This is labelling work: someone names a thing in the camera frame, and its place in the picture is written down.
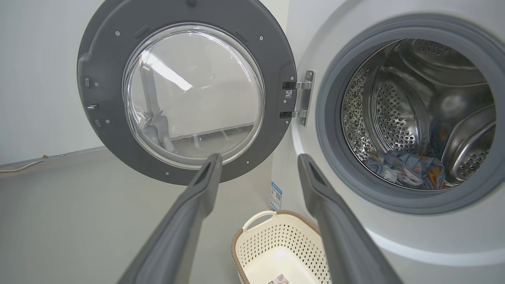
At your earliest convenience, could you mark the metal door hinge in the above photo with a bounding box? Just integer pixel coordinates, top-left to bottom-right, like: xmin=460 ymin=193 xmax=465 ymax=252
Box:
xmin=282 ymin=70 xmax=316 ymax=127

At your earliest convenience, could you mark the white front-load washing machine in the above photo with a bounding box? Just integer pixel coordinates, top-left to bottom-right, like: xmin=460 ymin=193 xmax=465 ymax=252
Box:
xmin=271 ymin=0 xmax=505 ymax=284

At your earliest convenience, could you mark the blue bear-print pyjama garment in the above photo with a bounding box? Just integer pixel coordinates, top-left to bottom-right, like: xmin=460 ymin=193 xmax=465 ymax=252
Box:
xmin=365 ymin=151 xmax=425 ymax=188
xmin=398 ymin=152 xmax=447 ymax=191

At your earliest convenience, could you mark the round dark washing machine door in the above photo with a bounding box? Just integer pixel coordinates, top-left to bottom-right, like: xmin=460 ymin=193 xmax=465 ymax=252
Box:
xmin=77 ymin=0 xmax=297 ymax=186

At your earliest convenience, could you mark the steel washer drum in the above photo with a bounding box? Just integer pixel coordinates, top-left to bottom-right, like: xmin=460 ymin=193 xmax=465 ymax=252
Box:
xmin=341 ymin=38 xmax=497 ymax=191

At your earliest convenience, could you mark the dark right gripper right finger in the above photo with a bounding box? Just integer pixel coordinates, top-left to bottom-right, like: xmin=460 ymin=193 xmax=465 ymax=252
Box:
xmin=297 ymin=154 xmax=403 ymax=284

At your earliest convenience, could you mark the white basket with brown rim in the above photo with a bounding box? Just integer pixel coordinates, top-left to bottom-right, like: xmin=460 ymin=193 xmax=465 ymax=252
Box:
xmin=231 ymin=210 xmax=333 ymax=284

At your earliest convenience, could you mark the grey rubber door seal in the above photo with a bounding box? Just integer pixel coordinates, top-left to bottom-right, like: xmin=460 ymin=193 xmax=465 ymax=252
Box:
xmin=316 ymin=14 xmax=505 ymax=215

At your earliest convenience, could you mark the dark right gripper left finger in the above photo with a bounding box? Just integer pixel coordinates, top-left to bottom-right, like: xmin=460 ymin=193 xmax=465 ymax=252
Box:
xmin=118 ymin=153 xmax=223 ymax=284

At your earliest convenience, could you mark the blue energy label sticker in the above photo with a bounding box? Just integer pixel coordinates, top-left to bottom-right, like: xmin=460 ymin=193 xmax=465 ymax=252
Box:
xmin=270 ymin=181 xmax=283 ymax=211

